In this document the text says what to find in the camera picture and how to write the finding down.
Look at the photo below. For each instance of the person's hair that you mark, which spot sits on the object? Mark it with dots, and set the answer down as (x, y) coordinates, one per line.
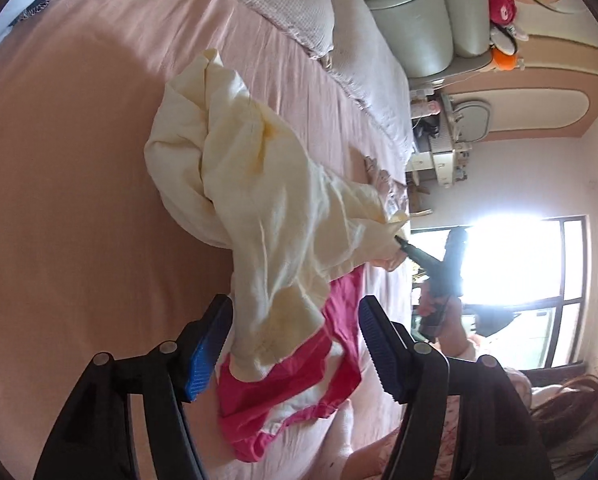
(569, 425)

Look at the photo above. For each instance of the person's right forearm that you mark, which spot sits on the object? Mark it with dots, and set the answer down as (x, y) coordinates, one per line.
(459, 340)

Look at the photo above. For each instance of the white nightstand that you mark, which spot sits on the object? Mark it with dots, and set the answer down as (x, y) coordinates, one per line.
(424, 155)

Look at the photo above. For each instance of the person's right hand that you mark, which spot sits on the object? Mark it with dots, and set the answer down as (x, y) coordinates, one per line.
(431, 305)

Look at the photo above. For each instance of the hot pink garment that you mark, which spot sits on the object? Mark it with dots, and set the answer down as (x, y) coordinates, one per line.
(339, 330)

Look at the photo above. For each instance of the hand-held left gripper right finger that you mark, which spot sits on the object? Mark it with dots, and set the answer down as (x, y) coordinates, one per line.
(379, 350)

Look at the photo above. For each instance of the folded printed pajamas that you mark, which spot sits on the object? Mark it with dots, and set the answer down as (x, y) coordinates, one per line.
(386, 190)

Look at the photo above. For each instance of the cream garment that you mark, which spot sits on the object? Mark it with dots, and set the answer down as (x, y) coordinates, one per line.
(259, 195)

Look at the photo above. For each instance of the person's pink printed pajamas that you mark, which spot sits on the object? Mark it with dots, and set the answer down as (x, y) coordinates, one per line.
(459, 435)

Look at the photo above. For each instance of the red bear plush toy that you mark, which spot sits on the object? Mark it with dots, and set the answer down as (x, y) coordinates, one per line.
(503, 6)

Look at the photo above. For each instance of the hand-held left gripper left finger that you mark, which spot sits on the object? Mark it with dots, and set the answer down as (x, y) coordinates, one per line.
(209, 355)

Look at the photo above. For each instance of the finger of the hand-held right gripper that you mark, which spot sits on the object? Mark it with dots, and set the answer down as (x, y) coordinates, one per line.
(419, 257)

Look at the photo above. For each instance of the grey padded headboard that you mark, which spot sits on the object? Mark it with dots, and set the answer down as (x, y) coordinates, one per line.
(409, 15)

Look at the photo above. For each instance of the window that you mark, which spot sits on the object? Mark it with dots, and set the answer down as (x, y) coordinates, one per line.
(519, 270)

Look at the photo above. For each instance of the round orange plush toy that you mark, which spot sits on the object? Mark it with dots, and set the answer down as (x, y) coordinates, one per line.
(505, 60)

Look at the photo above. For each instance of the grey checked pillow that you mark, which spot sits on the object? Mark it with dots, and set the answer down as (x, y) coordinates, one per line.
(374, 60)
(279, 0)

